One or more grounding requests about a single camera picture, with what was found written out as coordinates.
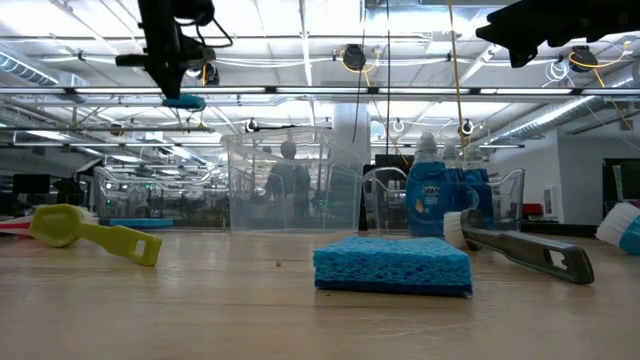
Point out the red box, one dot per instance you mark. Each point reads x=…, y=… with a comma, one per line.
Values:
x=534, y=210

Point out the person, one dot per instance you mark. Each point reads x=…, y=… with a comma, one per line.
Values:
x=287, y=175

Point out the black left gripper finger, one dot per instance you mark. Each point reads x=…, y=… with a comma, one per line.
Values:
x=167, y=80

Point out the blue dish brush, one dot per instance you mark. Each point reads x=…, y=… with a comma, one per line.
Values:
x=632, y=240

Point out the black monitor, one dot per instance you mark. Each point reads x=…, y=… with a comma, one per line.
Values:
x=30, y=184

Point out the blue dish soap bottle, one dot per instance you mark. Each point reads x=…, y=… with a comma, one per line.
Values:
x=456, y=182
x=425, y=210
x=477, y=190

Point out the red dish brush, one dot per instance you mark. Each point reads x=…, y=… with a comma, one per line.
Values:
x=12, y=227

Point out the white wall device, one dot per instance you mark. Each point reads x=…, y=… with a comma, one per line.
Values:
x=550, y=200

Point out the yellow-green dish brush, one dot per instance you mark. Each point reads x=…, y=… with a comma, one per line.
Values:
x=120, y=242

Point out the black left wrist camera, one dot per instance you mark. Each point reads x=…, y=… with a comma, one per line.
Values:
x=197, y=49

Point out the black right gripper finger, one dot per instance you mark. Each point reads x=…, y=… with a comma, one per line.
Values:
x=530, y=12
x=510, y=35

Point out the black office chair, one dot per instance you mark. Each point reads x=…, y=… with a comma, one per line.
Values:
x=70, y=191

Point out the clear square plastic tub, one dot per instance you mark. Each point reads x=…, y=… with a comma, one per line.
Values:
x=240, y=210

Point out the grey dish brush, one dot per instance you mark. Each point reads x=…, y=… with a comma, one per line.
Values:
x=525, y=250

